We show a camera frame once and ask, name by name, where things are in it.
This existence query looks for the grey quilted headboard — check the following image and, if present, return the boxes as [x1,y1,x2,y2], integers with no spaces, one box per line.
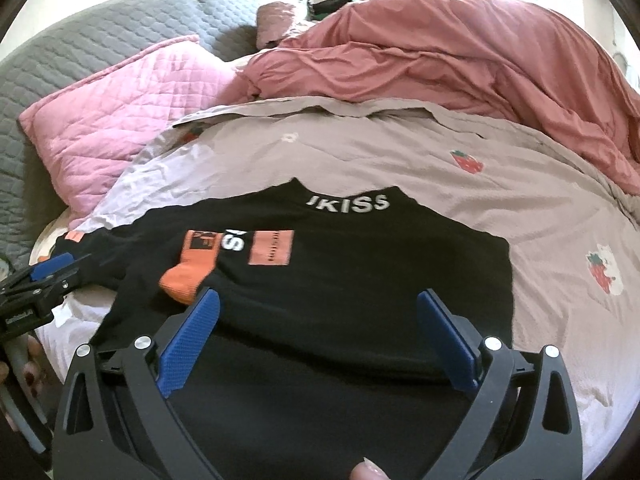
[1,0,260,268]

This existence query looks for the person's left hand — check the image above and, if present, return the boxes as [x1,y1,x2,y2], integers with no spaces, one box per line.
[1,335,47,437]

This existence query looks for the grey strawberry print bedsheet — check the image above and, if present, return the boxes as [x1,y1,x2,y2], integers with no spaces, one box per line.
[79,98,639,479]

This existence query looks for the pink quilted pillow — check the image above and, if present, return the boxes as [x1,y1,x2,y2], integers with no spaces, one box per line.
[18,36,243,226]

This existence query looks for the person's right hand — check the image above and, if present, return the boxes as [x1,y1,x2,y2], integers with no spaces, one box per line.
[349,457,390,480]

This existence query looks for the green and black clothes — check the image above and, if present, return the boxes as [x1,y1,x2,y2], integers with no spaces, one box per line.
[306,0,359,22]

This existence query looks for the dusty red duvet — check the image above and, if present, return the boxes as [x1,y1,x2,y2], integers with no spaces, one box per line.
[218,0,639,194]

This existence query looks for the mauve crumpled pillow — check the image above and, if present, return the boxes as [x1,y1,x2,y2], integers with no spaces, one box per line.
[256,1,314,50]

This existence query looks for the black IKISS sweatshirt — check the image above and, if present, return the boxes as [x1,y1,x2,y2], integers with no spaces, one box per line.
[54,180,514,479]

